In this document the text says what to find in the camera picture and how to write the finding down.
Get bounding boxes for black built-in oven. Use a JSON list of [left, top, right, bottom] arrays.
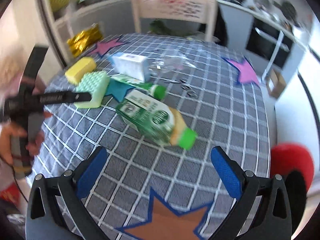
[[246, 19, 294, 68]]

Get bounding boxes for green wavy sponge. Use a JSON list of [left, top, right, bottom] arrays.
[[76, 70, 110, 108]]

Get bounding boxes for red round stool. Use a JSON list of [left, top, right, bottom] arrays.
[[270, 143, 315, 198]]

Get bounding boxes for small green bottle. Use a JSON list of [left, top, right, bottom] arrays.
[[130, 82, 167, 100]]

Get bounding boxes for white refrigerator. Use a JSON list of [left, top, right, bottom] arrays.
[[275, 12, 320, 155]]

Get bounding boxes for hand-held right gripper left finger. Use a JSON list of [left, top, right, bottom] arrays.
[[26, 146, 108, 240]]

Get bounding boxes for cardboard box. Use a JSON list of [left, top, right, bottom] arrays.
[[265, 69, 287, 98]]

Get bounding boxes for large green tea bottle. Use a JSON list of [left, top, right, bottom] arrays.
[[115, 90, 198, 151]]

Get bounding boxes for clear plastic bag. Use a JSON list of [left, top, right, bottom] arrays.
[[149, 55, 198, 77]]

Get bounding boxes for grey checked star tablecloth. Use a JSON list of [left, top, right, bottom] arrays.
[[25, 33, 272, 240]]

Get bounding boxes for gold foil bag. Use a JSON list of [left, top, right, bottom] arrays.
[[67, 25, 104, 57]]

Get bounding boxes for cream chair flower cutouts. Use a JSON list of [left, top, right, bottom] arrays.
[[129, 0, 219, 42]]

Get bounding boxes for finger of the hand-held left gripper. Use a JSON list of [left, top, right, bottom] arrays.
[[23, 45, 49, 80], [37, 92, 92, 105]]

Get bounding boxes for person's left hand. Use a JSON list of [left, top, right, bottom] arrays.
[[0, 124, 46, 165]]

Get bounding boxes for white standing pole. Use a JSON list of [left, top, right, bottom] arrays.
[[261, 30, 284, 80]]

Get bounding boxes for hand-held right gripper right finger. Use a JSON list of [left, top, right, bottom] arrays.
[[210, 146, 293, 240]]

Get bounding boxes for white blue box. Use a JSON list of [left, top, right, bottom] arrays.
[[111, 52, 150, 81]]

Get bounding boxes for yellow sponge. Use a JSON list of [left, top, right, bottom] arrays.
[[65, 57, 97, 85]]

